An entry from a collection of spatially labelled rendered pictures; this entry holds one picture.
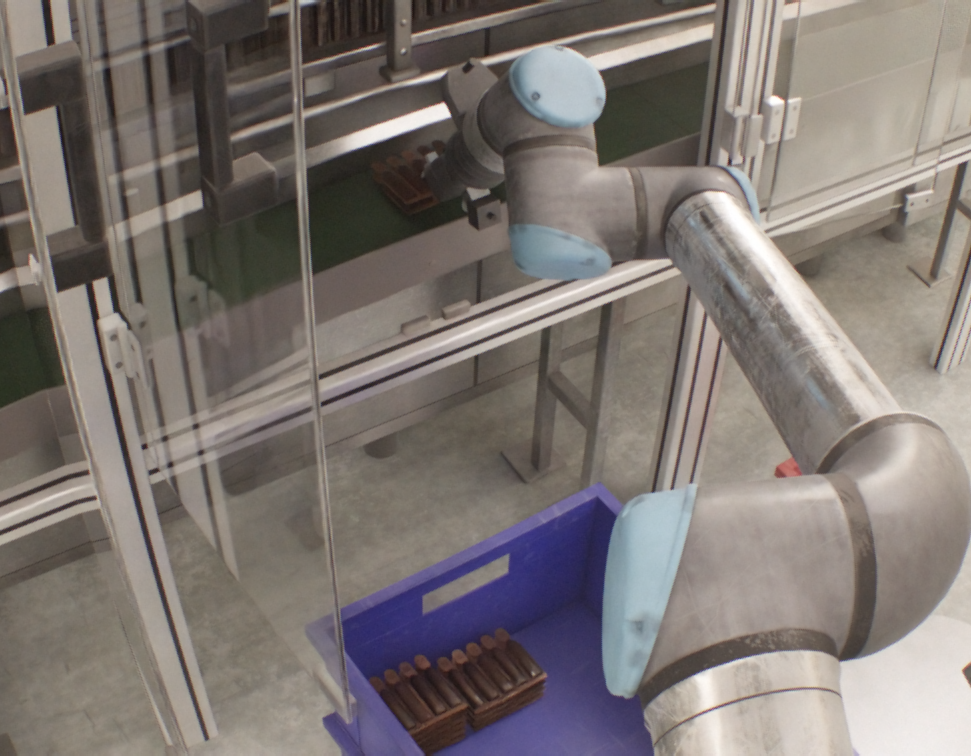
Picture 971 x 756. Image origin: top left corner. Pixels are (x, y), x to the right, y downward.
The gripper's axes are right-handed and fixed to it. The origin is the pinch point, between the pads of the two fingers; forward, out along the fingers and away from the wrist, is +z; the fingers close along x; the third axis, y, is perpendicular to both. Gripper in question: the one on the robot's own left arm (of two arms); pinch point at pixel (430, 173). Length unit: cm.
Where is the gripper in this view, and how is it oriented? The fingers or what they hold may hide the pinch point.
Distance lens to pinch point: 155.3
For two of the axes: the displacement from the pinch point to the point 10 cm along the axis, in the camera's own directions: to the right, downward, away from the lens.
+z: -3.3, 1.7, 9.3
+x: 8.4, -3.9, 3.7
